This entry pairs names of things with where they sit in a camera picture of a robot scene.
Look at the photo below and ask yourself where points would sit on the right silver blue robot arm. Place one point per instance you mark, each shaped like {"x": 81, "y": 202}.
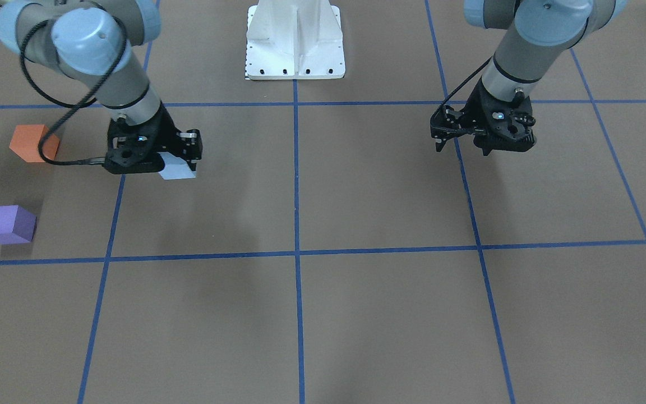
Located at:
{"x": 92, "y": 42}

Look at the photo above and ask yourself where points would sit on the purple foam block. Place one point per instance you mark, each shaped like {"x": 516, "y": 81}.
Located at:
{"x": 17, "y": 225}

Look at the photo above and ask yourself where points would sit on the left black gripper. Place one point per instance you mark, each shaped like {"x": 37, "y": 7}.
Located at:
{"x": 471, "y": 110}

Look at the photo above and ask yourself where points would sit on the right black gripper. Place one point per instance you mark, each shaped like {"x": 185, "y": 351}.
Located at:
{"x": 166, "y": 130}

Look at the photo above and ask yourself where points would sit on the orange foam block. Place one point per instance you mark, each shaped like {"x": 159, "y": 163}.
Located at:
{"x": 25, "y": 141}

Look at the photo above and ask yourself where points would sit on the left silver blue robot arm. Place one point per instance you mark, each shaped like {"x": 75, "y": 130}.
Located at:
{"x": 536, "y": 33}

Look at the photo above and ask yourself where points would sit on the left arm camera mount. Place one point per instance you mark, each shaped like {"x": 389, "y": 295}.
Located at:
{"x": 512, "y": 131}

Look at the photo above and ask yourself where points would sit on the light blue foam block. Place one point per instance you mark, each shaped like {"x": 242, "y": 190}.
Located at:
{"x": 174, "y": 168}

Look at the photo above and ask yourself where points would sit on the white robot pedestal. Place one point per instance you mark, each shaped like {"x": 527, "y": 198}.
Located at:
{"x": 294, "y": 40}

